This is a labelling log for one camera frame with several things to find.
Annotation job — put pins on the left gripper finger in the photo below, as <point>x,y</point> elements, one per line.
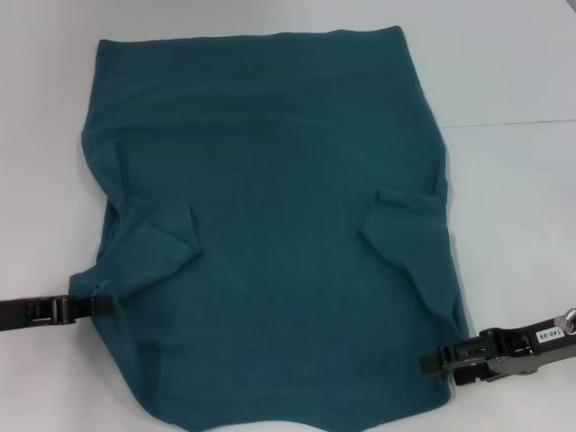
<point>101,305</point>

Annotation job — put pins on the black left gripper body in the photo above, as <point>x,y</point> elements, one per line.
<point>13,315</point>

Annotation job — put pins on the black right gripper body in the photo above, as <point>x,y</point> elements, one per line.
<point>540,344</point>

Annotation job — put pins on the teal blue shirt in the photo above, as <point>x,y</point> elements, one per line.
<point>270,180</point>

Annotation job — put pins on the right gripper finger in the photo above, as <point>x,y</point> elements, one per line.
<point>432,363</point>
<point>470,375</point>

